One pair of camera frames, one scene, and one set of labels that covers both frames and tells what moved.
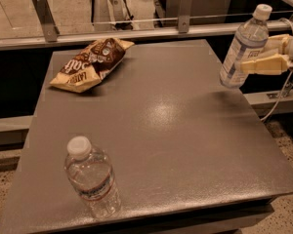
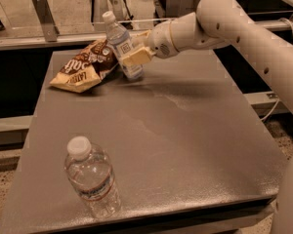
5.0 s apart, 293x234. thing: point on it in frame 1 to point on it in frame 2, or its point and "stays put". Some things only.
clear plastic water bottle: x=91 y=173 stays put
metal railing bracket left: x=45 y=17 stays put
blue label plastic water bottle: x=251 y=38 to x=120 y=41
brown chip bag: x=85 y=68 stays put
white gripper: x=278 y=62 to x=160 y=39
